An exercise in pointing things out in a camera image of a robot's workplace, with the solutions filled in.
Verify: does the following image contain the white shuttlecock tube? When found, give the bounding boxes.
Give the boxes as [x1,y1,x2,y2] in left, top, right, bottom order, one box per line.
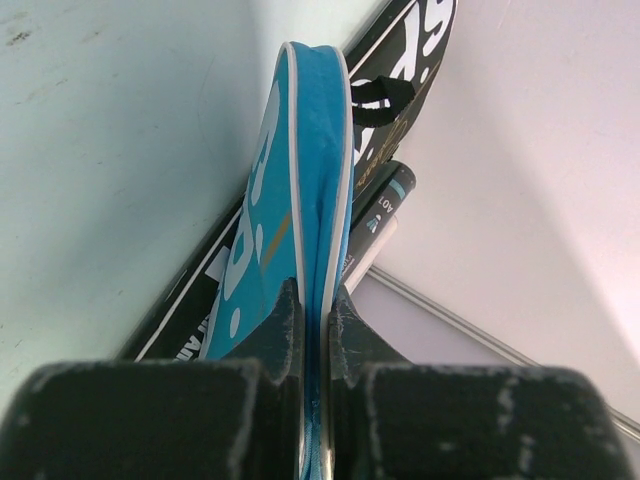
[345,217,398,294]

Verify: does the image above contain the blue racket bag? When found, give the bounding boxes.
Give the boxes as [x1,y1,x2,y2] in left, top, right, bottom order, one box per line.
[200,42,354,479]

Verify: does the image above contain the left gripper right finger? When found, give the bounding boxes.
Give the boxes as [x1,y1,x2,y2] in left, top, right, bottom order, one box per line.
[329,291,630,479]

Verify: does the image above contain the black shuttlecock tube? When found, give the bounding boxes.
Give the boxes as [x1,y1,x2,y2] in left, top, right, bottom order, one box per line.
[342,160,416,293]

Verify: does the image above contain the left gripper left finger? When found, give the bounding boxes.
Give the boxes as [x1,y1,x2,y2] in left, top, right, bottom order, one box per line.
[1,279,304,479]

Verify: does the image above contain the black racket bag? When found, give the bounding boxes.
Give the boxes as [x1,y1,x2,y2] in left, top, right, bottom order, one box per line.
[119,1,457,361]

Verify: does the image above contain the right frame post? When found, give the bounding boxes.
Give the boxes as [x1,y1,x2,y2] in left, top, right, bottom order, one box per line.
[367,264,640,434]

